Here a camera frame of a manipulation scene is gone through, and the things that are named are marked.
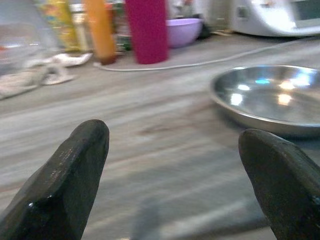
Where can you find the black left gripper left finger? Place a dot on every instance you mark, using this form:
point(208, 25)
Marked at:
point(67, 180)

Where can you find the crumpled white cloth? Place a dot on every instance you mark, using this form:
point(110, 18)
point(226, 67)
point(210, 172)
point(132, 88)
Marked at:
point(40, 73)

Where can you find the white kitchen appliance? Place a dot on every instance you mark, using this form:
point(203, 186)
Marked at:
point(270, 16)

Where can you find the green glass bottle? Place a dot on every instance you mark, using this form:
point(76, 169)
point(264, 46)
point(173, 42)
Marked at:
point(122, 27)

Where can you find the stainless steel plate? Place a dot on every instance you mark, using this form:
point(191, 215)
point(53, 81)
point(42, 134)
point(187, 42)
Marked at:
point(268, 100)

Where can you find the clear glass jar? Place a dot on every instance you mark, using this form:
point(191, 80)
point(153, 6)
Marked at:
point(81, 27)

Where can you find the lilac plastic bowl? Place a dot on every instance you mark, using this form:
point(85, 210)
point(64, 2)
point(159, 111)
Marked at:
point(183, 32)

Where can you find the clear plastic container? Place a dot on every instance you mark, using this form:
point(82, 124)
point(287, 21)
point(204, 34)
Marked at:
point(23, 37)

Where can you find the magenta plastic tumbler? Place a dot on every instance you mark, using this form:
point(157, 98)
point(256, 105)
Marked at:
point(148, 31)

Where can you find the orange sauce bottle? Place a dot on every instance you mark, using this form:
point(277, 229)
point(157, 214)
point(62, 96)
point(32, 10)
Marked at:
point(101, 30)

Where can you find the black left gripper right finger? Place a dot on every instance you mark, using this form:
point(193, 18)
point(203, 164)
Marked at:
point(282, 180)

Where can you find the yellow printed packet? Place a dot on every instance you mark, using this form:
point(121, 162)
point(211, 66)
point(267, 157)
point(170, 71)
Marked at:
point(62, 23)

